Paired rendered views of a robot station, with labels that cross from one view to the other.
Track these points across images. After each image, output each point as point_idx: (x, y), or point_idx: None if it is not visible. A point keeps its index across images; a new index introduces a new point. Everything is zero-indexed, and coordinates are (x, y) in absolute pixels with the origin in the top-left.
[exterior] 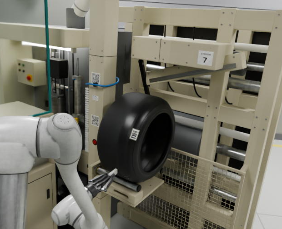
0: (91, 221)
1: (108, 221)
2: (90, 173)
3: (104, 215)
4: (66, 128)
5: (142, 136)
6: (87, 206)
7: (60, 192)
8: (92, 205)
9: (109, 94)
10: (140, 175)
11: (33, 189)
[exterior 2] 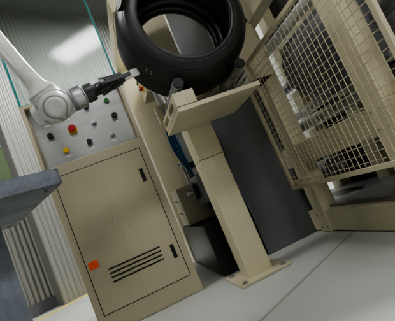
0: (21, 76)
1: (239, 204)
2: (157, 117)
3: (223, 190)
4: None
5: (132, 0)
6: (7, 56)
7: (188, 192)
8: (16, 56)
9: (153, 18)
10: (162, 57)
11: (118, 166)
